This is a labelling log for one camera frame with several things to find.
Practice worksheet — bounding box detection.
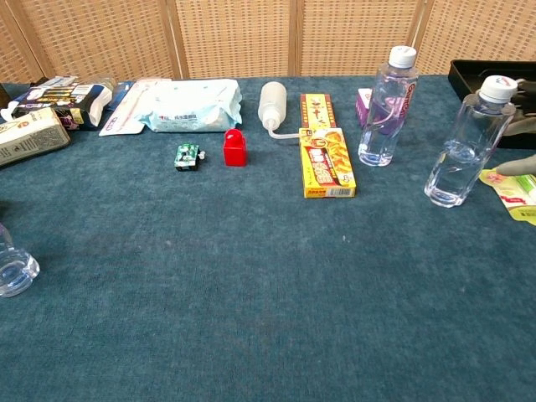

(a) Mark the yellow curry box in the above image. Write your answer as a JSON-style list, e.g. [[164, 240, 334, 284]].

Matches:
[[298, 126, 358, 199]]

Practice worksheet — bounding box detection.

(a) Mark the blue table cloth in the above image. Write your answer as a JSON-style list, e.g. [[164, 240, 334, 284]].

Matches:
[[0, 74, 536, 402]]

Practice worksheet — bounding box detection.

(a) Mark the wicker folding screen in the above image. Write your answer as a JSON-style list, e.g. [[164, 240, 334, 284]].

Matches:
[[0, 0, 536, 85]]

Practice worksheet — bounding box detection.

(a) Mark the white squeeze bottle with tube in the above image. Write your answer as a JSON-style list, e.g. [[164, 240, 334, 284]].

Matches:
[[256, 80, 303, 141]]

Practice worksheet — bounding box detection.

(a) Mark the green lip balm package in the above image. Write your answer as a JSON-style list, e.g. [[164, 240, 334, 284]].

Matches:
[[477, 166, 536, 228]]

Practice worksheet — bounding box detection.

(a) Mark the white carton box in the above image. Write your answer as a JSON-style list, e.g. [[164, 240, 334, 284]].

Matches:
[[0, 107, 72, 168]]

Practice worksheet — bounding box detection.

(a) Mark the small purple box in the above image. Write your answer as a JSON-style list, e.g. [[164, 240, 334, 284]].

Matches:
[[355, 87, 405, 129]]

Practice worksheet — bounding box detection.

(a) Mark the pink toothbrush pack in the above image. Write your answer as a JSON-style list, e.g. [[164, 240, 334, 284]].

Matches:
[[98, 78, 173, 137]]

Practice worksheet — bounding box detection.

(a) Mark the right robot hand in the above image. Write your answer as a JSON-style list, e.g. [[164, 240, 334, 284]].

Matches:
[[496, 77, 536, 178]]

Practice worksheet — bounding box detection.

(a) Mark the small green toy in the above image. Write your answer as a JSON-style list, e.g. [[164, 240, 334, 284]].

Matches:
[[173, 142, 208, 173]]

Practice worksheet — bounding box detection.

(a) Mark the small red block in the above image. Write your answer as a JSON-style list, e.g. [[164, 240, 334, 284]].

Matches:
[[222, 127, 250, 168]]

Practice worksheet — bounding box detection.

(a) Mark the light blue wet wipes pack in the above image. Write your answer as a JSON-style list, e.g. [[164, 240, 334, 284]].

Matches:
[[139, 78, 244, 134]]

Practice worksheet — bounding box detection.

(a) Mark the clear plastic water bottle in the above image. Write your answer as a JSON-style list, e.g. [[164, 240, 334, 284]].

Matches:
[[358, 44, 420, 168], [0, 221, 41, 299], [424, 75, 519, 209]]

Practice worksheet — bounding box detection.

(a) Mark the yellow red spice box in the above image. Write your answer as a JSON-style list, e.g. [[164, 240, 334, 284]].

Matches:
[[299, 93, 338, 131]]

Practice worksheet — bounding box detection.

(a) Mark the dark navy snack packet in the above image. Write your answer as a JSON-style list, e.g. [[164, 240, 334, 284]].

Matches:
[[9, 80, 115, 130]]

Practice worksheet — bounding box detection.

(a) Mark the black plastic tray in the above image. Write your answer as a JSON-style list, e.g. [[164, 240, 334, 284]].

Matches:
[[447, 59, 536, 150]]

